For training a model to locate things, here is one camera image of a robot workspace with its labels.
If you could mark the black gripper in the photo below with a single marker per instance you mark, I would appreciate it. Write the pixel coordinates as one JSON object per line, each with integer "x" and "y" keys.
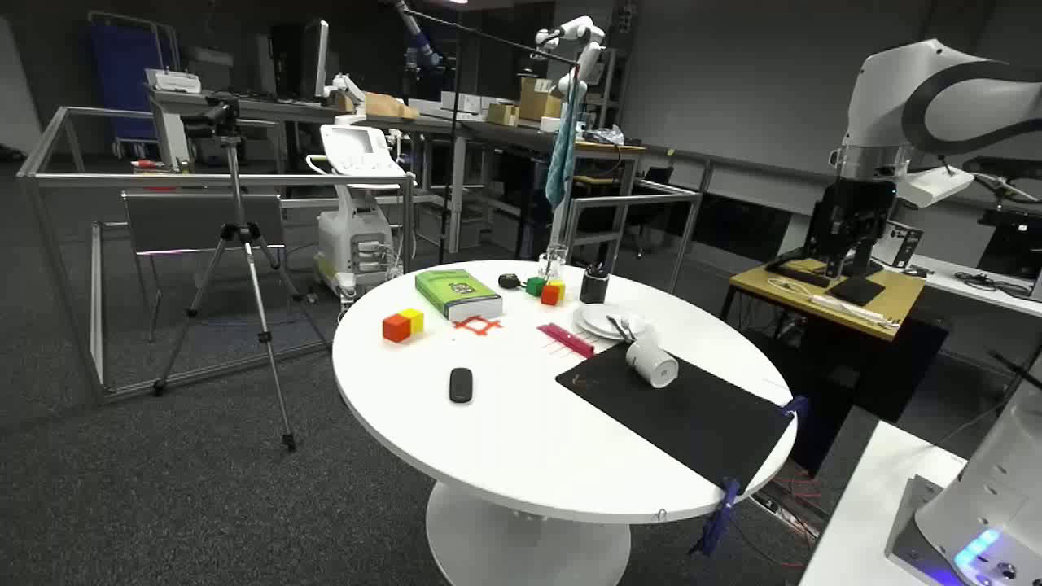
{"x": 851, "y": 211}

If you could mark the white mug yellow inside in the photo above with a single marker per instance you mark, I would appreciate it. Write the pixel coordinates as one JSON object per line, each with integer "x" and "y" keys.
{"x": 652, "y": 362}

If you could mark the small white robot arm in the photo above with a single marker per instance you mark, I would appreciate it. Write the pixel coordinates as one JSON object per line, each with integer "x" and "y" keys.
{"x": 574, "y": 35}

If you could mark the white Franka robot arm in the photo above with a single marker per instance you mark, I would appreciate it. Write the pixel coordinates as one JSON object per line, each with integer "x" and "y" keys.
{"x": 881, "y": 98}

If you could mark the small black pad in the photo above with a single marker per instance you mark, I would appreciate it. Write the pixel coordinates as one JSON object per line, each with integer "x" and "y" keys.
{"x": 858, "y": 292}

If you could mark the white printed card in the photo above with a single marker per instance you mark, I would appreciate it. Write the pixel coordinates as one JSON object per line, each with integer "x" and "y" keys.
{"x": 901, "y": 244}

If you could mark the wooden table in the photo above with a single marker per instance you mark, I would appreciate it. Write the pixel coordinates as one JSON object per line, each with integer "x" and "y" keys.
{"x": 784, "y": 288}

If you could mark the blue clamp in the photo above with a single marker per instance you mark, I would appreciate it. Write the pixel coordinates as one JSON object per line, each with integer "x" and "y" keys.
{"x": 795, "y": 412}
{"x": 719, "y": 521}

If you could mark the black table mat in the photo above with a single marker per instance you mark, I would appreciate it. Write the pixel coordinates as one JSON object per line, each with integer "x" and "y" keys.
{"x": 719, "y": 423}

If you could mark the grey metal railing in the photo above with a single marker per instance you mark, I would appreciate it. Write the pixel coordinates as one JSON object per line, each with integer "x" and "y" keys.
{"x": 639, "y": 196}

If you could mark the silver fork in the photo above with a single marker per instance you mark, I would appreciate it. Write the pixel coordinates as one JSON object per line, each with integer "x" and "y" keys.
{"x": 626, "y": 327}

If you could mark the silver knife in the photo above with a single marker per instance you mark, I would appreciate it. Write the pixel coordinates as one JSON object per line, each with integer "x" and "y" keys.
{"x": 613, "y": 323}

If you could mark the black pen cup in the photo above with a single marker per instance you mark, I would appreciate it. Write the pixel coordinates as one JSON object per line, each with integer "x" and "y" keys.
{"x": 595, "y": 288}

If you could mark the white plate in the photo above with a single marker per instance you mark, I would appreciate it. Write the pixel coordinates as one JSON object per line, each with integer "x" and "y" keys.
{"x": 595, "y": 323}

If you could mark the pink ruler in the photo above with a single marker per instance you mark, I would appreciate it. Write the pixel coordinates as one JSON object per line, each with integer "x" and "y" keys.
{"x": 567, "y": 340}

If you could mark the clear drinking glass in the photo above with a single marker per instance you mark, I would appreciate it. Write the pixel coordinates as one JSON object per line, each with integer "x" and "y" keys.
{"x": 554, "y": 261}

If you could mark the orange-red cube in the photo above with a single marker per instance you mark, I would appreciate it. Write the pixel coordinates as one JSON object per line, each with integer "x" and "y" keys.
{"x": 554, "y": 295}

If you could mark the teal hanging cloth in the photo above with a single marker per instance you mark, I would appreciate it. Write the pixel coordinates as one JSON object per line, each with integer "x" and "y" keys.
{"x": 562, "y": 149}

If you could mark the green cube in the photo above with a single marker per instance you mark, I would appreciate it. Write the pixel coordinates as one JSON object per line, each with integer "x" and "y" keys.
{"x": 536, "y": 288}

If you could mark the small black object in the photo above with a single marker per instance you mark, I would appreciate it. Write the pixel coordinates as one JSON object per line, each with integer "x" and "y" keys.
{"x": 508, "y": 281}

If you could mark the cardboard box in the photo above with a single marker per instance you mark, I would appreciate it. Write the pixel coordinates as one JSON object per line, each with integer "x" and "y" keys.
{"x": 382, "y": 106}
{"x": 537, "y": 102}

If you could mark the cluttered grey desk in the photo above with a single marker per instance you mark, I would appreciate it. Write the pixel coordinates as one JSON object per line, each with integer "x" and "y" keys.
{"x": 488, "y": 133}

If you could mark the green book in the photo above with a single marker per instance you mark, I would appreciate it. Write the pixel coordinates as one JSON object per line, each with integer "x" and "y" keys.
{"x": 457, "y": 295}

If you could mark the round white table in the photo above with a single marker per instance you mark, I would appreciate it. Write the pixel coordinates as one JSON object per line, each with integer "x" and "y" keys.
{"x": 488, "y": 435}

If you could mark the black computer mouse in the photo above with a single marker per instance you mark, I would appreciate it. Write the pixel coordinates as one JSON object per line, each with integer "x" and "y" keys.
{"x": 460, "y": 384}

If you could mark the yellow cube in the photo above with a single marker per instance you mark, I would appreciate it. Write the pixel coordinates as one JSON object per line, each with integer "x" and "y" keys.
{"x": 416, "y": 319}

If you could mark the red cube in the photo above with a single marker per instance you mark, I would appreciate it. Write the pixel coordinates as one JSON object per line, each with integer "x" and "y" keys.
{"x": 394, "y": 327}

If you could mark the white medical device cart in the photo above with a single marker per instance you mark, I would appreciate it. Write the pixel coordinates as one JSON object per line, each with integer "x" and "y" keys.
{"x": 356, "y": 231}

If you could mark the white box stack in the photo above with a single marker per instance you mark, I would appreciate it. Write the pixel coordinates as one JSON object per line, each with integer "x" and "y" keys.
{"x": 174, "y": 82}

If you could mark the blue board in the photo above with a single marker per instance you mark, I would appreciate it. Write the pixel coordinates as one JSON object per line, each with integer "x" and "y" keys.
{"x": 124, "y": 75}

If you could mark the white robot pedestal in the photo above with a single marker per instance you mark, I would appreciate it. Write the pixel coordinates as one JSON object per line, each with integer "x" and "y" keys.
{"x": 866, "y": 509}

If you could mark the orange plastic frame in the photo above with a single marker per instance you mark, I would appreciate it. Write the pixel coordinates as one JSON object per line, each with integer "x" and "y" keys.
{"x": 462, "y": 323}

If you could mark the camera tripod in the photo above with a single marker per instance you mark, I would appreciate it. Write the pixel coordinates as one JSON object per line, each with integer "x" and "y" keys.
{"x": 255, "y": 295}

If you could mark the grey metal frame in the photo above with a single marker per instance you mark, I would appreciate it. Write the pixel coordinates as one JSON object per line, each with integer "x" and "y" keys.
{"x": 215, "y": 180}

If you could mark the black camera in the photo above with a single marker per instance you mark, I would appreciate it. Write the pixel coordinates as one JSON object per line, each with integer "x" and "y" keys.
{"x": 221, "y": 116}

